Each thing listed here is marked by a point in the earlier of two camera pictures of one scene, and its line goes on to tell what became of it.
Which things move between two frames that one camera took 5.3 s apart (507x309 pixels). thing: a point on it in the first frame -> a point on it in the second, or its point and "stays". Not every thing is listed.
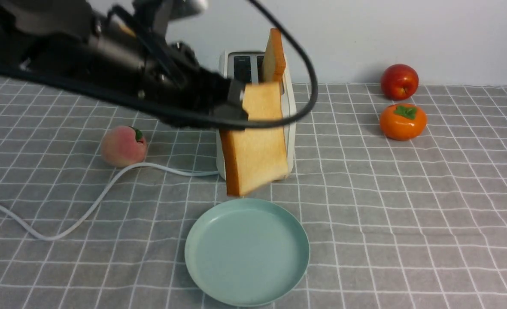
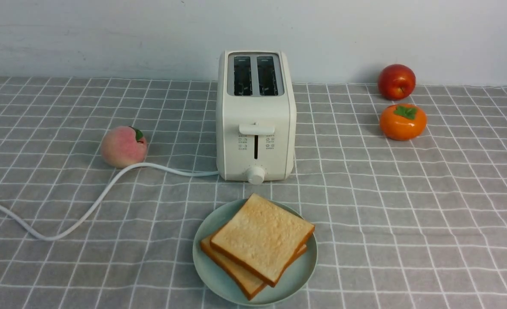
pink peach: (124, 146) stays
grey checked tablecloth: (439, 221) stays
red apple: (399, 82) stays
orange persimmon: (402, 122) stays
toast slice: (274, 62) -> (264, 238)
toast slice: (253, 157) -> (248, 285)
